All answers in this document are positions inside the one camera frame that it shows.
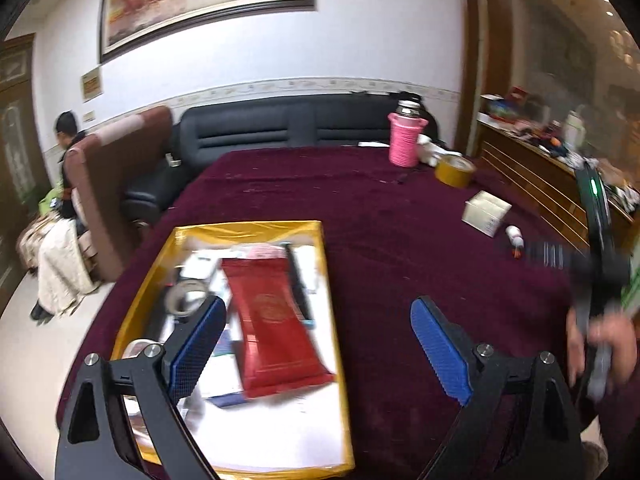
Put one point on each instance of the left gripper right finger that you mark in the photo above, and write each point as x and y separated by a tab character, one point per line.
516	419

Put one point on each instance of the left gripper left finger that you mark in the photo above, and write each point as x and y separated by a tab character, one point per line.
96	440

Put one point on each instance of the white medicine box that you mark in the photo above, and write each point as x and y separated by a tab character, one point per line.
485	212

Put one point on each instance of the red foil packet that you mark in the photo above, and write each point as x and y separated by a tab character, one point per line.
278	355

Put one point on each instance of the person hand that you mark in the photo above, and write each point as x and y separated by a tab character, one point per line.
601	351

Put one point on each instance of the white bottle orange cap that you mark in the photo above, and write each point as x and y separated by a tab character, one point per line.
516	240

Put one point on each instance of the seated person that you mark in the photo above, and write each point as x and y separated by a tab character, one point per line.
58	246

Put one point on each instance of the yellow tape roll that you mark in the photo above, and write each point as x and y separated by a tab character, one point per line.
455	171

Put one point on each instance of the yellow tray box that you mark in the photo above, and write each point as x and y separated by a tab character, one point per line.
302	434

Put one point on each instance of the wooden cabinet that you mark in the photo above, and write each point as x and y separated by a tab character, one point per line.
557	84

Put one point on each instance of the white cloth glove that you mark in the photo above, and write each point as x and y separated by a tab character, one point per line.
429	152

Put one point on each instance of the pink knitted bottle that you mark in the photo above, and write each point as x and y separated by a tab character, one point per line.
406	125

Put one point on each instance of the wooden glass door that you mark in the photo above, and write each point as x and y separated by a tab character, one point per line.
24	178

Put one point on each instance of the brown armchair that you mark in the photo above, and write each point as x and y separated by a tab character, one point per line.
99	166

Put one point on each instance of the black leather sofa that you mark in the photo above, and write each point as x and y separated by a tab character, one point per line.
205	133

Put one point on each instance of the small wall plaque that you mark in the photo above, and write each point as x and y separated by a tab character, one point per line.
91	84

